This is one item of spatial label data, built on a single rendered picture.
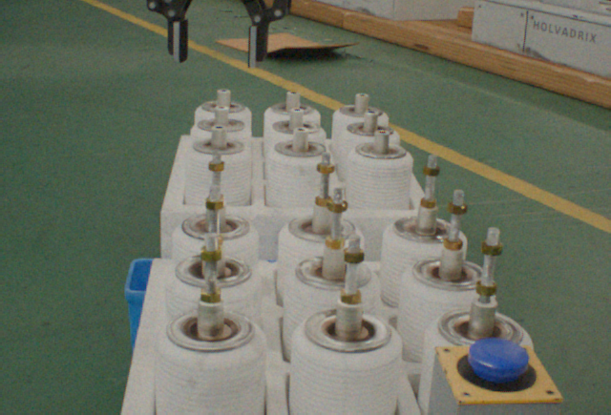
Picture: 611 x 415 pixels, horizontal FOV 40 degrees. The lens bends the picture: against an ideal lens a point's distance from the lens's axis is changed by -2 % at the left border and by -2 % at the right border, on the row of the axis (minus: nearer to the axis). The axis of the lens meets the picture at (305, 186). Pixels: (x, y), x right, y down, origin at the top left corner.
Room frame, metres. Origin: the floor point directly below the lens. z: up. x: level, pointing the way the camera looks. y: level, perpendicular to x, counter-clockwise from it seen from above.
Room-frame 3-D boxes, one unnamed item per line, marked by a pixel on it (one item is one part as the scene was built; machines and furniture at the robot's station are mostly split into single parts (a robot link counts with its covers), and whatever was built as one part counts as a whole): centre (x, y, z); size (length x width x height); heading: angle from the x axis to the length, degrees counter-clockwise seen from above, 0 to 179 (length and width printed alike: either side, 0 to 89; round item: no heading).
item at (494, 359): (0.50, -0.13, 0.32); 0.04 x 0.04 x 0.02
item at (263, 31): (0.77, 0.04, 0.49); 0.03 x 0.01 x 0.05; 81
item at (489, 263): (0.68, -0.16, 0.31); 0.01 x 0.01 x 0.08; 85
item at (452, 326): (0.68, -0.16, 0.25); 0.08 x 0.08 x 0.01
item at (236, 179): (1.20, 0.13, 0.16); 0.10 x 0.10 x 0.18
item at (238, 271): (0.77, 0.09, 0.25); 0.08 x 0.08 x 0.01
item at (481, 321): (0.68, -0.16, 0.26); 0.02 x 0.02 x 0.03
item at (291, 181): (1.21, 0.01, 0.16); 0.10 x 0.10 x 0.18
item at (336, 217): (0.78, -0.03, 0.30); 0.01 x 0.01 x 0.08; 33
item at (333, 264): (0.78, -0.03, 0.26); 0.02 x 0.02 x 0.03
